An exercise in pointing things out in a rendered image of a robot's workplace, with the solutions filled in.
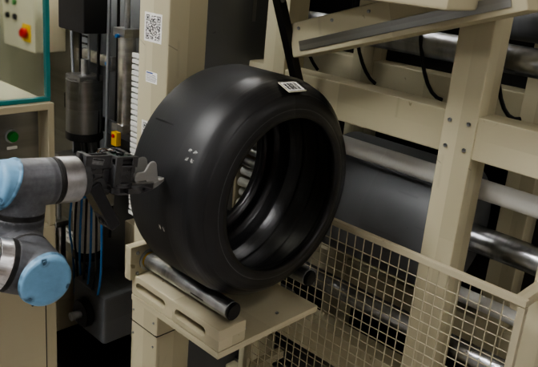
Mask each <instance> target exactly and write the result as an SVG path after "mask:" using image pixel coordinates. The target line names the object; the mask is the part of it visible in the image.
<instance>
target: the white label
mask: <svg viewBox="0 0 538 367"><path fill-rule="evenodd" d="M278 84H279V85H281V86H282V87H283V88H284V89H285V90H286V91H288V92H289V93H290V92H299V91H306V90H305V89H304V88H303V87H302V86H301V85H299V84H298V83H297V82H296V81H291V82H279V83H278Z"/></svg>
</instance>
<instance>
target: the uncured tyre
mask: <svg viewBox="0 0 538 367"><path fill-rule="evenodd" d="M291 81H296V82H297V83H298V84H299V85H301V86H302V87H303V88H304V89H305V90H306V91H299V92H290V93H289V92H288V91H286V90H285V89H284V88H283V87H282V86H281V85H279V84H278V83H279V82H291ZM156 118H159V119H162V120H165V121H167V122H169V123H173V124H174V126H172V125H170V124H168V123H164V122H162V121H160V120H157V119H156ZM256 143H257V151H256V158H255V166H254V169H253V172H252V175H251V178H250V180H249V183H248V185H247V187H246V189H245V191H244V193H243V194H242V196H241V197H240V199H239V200H238V202H237V203H236V204H235V206H234V207H233V208H232V209H231V210H230V211H229V212H228V213H227V205H228V200H229V196H230V193H231V188H232V185H233V183H234V180H235V177H236V175H237V172H238V170H239V168H240V166H241V164H242V162H243V161H244V159H245V158H246V156H247V154H248V153H249V151H250V150H251V149H252V148H253V146H254V145H255V144H256ZM189 146H192V147H195V148H197V149H199V150H200V151H199V153H198V156H197V158H196V160H195V163H194V166H191V165H189V164H187V163H184V162H183V160H184V157H185V155H186V153H187V150H188V148H189ZM134 155H135V156H138V157H139V158H140V157H146V158H147V163H149V162H151V161H155V162H156V164H157V172H158V176H161V177H163V178H164V181H163V182H162V183H161V184H160V185H159V186H158V187H156V188H154V189H153V190H151V191H148V192H144V193H139V194H130V205H131V210H132V213H133V217H134V221H135V223H136V226H137V228H138V230H139V232H140V234H141V236H142V237H143V239H144V240H145V241H146V243H147V244H148V246H149V247H150V249H151V250H152V251H153V252H154V254H155V255H156V256H158V257H159V258H160V259H161V260H163V261H165V262H166V263H168V264H169V265H171V266H172V267H174V268H176V269H178V270H179V271H180V272H183V273H184V274H186V275H188V276H189V277H190V278H192V279H194V280H196V281H198V282H199V283H200V284H202V285H204V286H206V287H207V288H209V289H211V290H214V291H216V292H222V293H226V294H231V295H249V294H253V293H257V292H261V291H263V290H265V289H267V288H270V287H271V286H273V285H275V284H277V283H279V282H280V281H282V280H285V279H286V278H288V277H289V276H290V275H291V274H293V273H294V272H296V271H297V270H298V269H299V268H300V267H301V266H302V265H303V264H304V263H305V262H306V261H307V260H308V259H309V258H310V257H311V255H312V254H313V253H314V251H315V250H316V249H317V248H318V247H319V245H320V243H321V242H322V240H323V238H324V237H325V236H326V234H327V231H328V229H329V228H330V226H331V223H332V221H333V219H334V217H335V214H336V212H337V209H338V206H339V202H340V199H341V196H342V193H343V186H344V180H345V175H346V149H345V143H344V139H343V133H342V131H341V128H340V125H339V120H338V118H337V116H336V113H335V111H334V109H333V107H332V106H331V104H330V103H329V102H328V100H327V99H326V98H325V97H324V95H323V94H321V93H320V92H319V91H318V90H316V89H315V88H314V87H312V86H311V85H310V84H308V83H306V82H304V81H303V80H301V79H297V78H294V77H291V76H288V75H282V74H279V73H275V72H272V71H267V70H264V69H260V68H257V67H251V66H248V65H243V64H227V65H222V66H216V67H210V68H207V69H205V70H202V71H199V72H197V73H195V74H193V75H192V76H190V77H189V78H187V79H185V80H184V81H182V82H181V83H180V84H179V85H178V86H177V87H175V88H174V89H173V90H172V91H171V92H170V93H169V94H168V95H167V96H166V97H165V98H164V99H163V101H162V102H161V103H160V104H159V105H158V106H157V108H156V109H155V111H154V113H153V114H152V116H151V117H150V119H149V120H148V122H147V125H146V126H145V128H144V130H143V133H142V134H141V137H140V139H139V142H138V145H137V147H136V150H135V154H134ZM157 221H158V222H159V223H161V224H163V225H165V228H166V234H164V233H163V232H160V231H159V227H158V222H157Z"/></svg>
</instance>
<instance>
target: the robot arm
mask: <svg viewBox="0 0 538 367"><path fill-rule="evenodd" d="M163 181H164V178H163V177H161V176H158V172H157V164H156V162H155V161H151V162H149V163H147V158H146V157H140V158H139V157H138V156H135V155H132V154H130V153H128V152H127V151H125V150H123V149H121V148H120V147H112V148H98V152H97V153H85V152H84V151H77V152H76V156H55V157H40V158H21V159H19V158H16V157H14V158H9V159H0V292H4V293H9V294H14V295H19V296H20V297H21V299H22V300H23V301H25V302H26V303H28V304H31V305H33V306H45V305H49V304H52V303H54V302H55V301H57V300H58V299H59V298H61V297H62V296H63V295H64V293H65V292H66V290H67V289H68V288H69V286H70V281H71V270H70V266H69V264H68V263H67V260H66V258H65V257H64V256H63V255H62V254H60V253H59V252H58V251H57V250H56V249H55V248H54V247H53V246H52V245H51V244H50V242H49V241H48V240H47V239H46V238H45V237H44V236H43V229H44V220H45V212H46V205H49V204H64V203H73V202H78V201H80V200H81V199H82V198H83V196H85V197H86V198H87V199H88V201H89V203H90V205H91V207H92V209H93V210H94V213H95V215H96V216H97V218H98V222H99V223H100V224H101V225H102V226H104V227H106V228H109V229H110V230H111V231H112V230H114V229H116V228H117V227H118V226H119V225H120V222H119V220H118V218H117V216H116V214H115V212H114V210H113V208H112V207H111V205H110V202H109V200H108V199H107V197H106V195H108V194H109V193H110V194H112V195H117V196H124V195H129V194H139V193H144V192H148V191H151V190H153V189H154V188H156V187H158V186H159V185H160V184H161V183H162V182H163Z"/></svg>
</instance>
